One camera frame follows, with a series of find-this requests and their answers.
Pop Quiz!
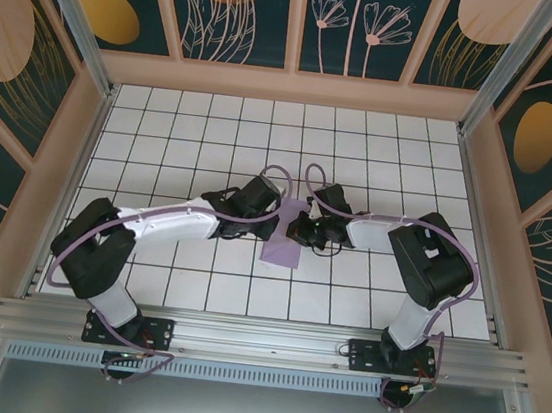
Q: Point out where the thin black cable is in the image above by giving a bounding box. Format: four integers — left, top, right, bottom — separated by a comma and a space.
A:
310, 238, 346, 261

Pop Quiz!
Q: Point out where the aluminium corner post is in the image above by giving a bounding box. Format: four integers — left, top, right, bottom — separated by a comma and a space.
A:
455, 0, 552, 147
11, 0, 131, 100

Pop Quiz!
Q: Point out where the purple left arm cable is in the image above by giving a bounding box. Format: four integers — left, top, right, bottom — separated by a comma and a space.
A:
35, 138, 296, 403

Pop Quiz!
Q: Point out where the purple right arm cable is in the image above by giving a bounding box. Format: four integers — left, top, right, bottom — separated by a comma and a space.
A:
277, 162, 491, 413

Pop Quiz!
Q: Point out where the aluminium side rail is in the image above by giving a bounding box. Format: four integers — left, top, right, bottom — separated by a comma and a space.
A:
433, 130, 526, 349
20, 80, 119, 307

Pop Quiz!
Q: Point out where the slotted grey cable duct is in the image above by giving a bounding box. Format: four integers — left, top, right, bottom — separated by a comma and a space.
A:
3, 337, 386, 403

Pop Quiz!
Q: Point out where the green circuit board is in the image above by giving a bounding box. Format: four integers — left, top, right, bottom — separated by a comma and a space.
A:
401, 380, 437, 401

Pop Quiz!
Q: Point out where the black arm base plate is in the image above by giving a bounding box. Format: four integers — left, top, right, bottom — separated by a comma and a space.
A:
344, 336, 441, 383
81, 307, 178, 354

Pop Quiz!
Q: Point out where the aluminium mounting rail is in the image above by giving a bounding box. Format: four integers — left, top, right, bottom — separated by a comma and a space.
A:
0, 285, 534, 400

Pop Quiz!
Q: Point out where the lilac paper sheet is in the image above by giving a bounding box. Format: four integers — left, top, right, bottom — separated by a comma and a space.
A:
258, 194, 311, 271

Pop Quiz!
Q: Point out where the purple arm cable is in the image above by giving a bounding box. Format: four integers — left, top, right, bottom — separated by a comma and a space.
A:
35, 138, 296, 403
277, 162, 491, 413

